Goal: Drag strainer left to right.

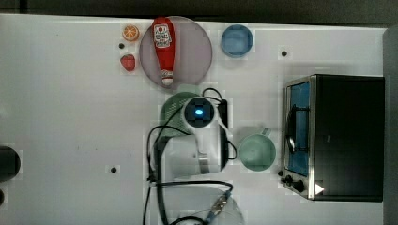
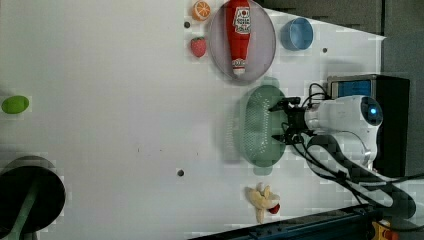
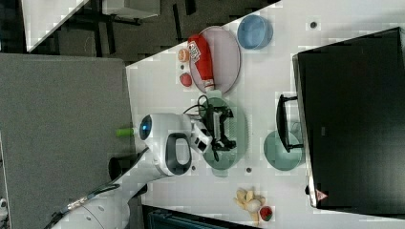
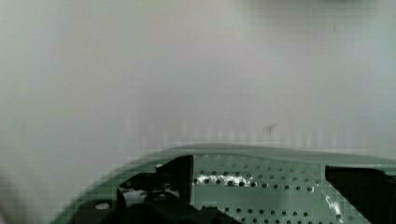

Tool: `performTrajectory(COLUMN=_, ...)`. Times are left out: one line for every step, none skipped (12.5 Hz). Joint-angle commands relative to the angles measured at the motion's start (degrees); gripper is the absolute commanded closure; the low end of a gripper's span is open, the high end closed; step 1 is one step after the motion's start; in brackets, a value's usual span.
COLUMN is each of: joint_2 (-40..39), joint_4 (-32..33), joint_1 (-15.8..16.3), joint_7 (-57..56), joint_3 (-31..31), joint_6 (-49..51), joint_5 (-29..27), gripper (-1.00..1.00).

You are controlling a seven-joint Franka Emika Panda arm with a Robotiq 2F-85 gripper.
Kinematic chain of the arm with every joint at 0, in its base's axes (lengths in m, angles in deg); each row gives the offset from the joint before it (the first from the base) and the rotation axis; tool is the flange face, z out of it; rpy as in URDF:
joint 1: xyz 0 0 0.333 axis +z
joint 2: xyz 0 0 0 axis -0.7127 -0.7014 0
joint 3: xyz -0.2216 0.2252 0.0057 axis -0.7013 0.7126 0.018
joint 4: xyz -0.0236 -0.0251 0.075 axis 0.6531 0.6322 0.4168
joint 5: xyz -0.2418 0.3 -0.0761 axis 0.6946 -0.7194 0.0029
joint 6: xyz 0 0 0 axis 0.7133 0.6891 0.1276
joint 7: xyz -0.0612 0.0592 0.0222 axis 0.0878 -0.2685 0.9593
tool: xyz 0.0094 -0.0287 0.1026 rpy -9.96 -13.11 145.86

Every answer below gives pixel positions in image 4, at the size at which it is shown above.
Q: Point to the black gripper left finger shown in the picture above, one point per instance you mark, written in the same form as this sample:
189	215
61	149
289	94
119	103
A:
159	197

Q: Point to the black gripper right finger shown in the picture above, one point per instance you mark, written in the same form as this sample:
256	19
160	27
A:
372	192

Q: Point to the green plastic strainer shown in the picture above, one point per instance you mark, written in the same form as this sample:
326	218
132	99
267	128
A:
254	185

